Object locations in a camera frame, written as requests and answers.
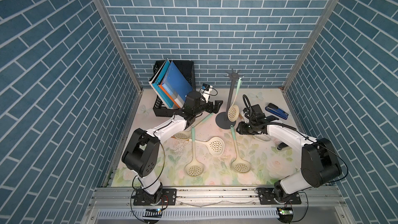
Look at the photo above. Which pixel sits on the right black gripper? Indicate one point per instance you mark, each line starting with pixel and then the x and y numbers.
pixel 241 129

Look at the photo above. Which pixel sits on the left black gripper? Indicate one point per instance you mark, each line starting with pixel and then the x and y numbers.
pixel 208 104

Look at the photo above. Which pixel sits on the dark grey utensil rack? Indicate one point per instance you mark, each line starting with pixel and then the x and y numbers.
pixel 222 120

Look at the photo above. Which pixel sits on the vertical mint skimmer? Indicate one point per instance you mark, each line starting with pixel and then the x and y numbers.
pixel 194 168

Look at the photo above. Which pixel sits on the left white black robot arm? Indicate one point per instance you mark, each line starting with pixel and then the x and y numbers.
pixel 141 152

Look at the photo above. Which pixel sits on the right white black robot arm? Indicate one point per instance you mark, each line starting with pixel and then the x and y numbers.
pixel 319 163

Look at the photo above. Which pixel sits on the blue black stapler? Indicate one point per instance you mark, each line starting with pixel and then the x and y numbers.
pixel 274 109

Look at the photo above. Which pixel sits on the blue book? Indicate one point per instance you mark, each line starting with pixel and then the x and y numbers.
pixel 174 80

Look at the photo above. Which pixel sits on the black perforated file basket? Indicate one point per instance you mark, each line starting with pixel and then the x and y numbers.
pixel 187 69

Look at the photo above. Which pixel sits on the orange book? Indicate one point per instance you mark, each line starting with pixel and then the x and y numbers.
pixel 176 99

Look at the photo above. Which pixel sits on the teal notebook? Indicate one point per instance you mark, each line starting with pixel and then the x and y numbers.
pixel 155 83

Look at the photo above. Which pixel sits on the wooden handled white spoon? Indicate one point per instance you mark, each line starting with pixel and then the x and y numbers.
pixel 260 137

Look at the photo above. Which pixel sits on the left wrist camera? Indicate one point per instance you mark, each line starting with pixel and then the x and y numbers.
pixel 206 89

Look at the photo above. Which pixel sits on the wooden handled cream skimmer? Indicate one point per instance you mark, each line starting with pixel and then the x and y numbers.
pixel 215 145

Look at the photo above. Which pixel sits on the diagonal mint handled skimmer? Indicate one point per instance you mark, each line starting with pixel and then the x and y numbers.
pixel 185 135

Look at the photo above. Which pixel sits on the aluminium front rail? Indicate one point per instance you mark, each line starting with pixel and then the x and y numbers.
pixel 218 205

